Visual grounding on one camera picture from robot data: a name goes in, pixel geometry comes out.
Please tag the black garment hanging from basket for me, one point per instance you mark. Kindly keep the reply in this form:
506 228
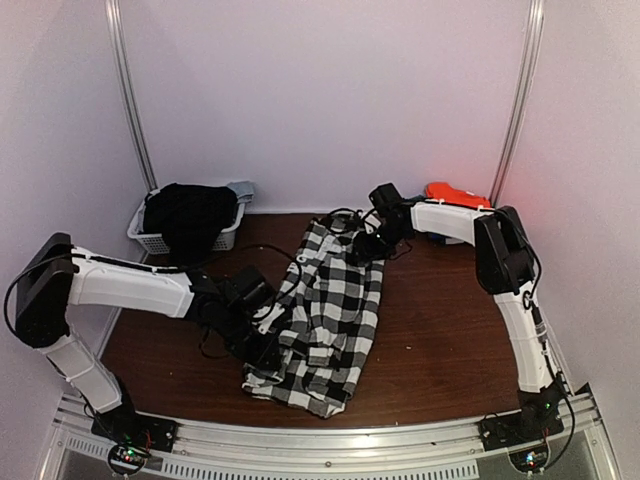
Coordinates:
189 219

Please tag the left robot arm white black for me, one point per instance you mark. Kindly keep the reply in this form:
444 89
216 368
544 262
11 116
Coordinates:
62 274

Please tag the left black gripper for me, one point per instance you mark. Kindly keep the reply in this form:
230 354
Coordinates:
261 356

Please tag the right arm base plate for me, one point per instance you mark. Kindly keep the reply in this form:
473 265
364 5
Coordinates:
509 430

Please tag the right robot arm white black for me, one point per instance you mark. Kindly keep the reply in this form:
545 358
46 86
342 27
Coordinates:
507 268

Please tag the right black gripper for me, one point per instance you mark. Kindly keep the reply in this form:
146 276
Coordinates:
368 252

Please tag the left aluminium frame post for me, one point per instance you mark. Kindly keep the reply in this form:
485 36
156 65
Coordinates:
124 77

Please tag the aluminium frame post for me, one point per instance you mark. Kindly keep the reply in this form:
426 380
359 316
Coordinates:
124 77
533 34

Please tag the black white checkered cloth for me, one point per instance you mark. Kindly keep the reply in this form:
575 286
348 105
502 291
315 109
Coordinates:
330 321

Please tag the white plastic laundry basket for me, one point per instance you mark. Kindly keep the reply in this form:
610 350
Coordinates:
154 244

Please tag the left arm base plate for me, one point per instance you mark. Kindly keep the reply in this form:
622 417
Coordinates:
124 425

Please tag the front aluminium rail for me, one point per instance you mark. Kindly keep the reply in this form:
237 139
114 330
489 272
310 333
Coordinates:
442 450

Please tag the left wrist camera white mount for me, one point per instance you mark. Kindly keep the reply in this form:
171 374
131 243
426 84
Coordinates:
268 319

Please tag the orange t-shirt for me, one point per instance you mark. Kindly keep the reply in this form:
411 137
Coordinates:
445 193

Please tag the grey garment in basket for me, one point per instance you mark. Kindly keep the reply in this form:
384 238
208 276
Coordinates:
244 191

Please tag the right aluminium frame post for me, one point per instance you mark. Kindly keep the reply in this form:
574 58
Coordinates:
533 34

